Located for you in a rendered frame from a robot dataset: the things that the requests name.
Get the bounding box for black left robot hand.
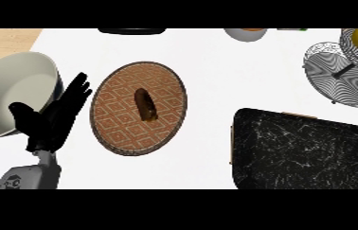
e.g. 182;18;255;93
7;72;93;154

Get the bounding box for black marble tray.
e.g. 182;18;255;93
229;107;358;190

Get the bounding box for large white bowl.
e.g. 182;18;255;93
0;51;65;138

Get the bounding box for round orange patterned placemat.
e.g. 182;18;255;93
89;61;189;156

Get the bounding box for brown oblong food item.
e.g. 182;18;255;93
133;87;160;122

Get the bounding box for pale wooden board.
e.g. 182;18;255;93
0;28;44;60

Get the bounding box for black round object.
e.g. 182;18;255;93
96;28;167;36

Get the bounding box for small grey bowl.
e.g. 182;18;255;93
222;28;269;43

